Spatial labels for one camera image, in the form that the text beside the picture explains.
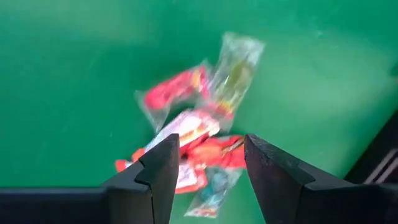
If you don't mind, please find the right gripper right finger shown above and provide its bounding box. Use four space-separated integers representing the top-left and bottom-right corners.
244 133 398 224

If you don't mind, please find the black table frame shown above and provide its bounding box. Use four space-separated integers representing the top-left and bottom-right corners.
344 110 398 187

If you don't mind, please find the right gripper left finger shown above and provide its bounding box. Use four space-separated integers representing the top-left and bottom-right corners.
0 133 180 224

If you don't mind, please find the blue candy clear wrapper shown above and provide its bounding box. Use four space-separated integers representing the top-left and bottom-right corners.
183 166 244 219

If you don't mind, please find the orange candy pack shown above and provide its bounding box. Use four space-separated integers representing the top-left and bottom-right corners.
185 134 247 171

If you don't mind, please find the red candy clear wrapper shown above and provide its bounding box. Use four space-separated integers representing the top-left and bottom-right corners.
134 64 213 133

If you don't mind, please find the green candy clear wrapper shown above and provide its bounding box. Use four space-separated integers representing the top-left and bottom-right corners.
203 30 266 133

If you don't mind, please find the green table mat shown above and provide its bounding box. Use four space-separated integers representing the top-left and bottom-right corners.
0 0 398 224

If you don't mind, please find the red white candy pack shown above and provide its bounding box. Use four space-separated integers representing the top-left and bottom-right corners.
114 108 222 174
175 161 208 195

